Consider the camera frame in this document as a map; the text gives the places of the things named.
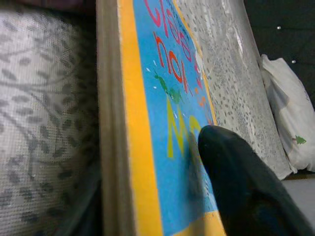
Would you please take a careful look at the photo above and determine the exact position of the white quilted mattress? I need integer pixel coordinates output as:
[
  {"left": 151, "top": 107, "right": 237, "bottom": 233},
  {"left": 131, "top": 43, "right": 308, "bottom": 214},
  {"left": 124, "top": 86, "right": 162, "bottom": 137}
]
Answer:
[{"left": 172, "top": 0, "right": 295, "bottom": 180}]

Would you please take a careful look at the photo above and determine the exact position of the black tufted headboard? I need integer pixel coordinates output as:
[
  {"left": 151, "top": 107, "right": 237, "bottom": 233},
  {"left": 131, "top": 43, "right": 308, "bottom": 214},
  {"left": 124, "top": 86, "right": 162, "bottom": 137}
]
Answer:
[{"left": 242, "top": 0, "right": 315, "bottom": 104}]

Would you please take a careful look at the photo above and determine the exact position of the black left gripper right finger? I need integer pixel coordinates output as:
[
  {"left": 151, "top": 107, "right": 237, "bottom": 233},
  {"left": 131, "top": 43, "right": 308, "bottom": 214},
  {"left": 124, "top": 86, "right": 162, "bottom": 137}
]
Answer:
[{"left": 197, "top": 124, "right": 315, "bottom": 236}]

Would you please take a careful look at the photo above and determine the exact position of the grey leaf pattern fabric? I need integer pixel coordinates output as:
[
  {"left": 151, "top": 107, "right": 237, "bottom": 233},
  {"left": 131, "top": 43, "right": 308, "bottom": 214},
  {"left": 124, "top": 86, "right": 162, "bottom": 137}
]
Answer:
[{"left": 0, "top": 8, "right": 102, "bottom": 236}]

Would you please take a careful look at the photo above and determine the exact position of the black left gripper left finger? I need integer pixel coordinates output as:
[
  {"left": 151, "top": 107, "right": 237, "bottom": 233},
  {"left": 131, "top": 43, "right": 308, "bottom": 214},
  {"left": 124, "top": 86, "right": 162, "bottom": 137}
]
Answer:
[{"left": 56, "top": 162, "right": 104, "bottom": 236}]

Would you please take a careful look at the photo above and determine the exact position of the blue yellow children's book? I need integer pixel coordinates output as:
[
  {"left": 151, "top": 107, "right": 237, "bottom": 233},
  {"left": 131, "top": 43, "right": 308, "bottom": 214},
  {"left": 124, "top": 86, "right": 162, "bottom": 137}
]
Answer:
[{"left": 95, "top": 0, "right": 227, "bottom": 236}]

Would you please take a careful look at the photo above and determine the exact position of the white pillow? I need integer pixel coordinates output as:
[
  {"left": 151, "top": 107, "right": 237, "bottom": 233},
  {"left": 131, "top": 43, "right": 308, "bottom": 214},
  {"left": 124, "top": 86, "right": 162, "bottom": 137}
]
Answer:
[{"left": 258, "top": 54, "right": 315, "bottom": 173}]

